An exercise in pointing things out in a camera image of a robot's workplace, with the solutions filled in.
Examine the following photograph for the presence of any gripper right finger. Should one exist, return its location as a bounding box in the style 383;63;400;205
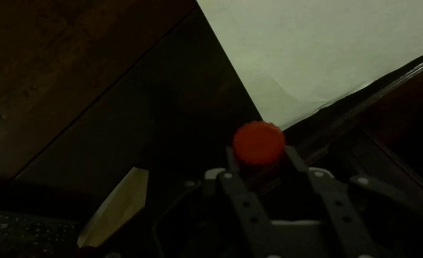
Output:
285;145;423;258

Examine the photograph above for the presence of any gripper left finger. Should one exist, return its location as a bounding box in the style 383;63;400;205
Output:
104;146;280;258

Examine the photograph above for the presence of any orange ribbed round item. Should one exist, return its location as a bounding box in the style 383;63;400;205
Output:
232;121;287;166

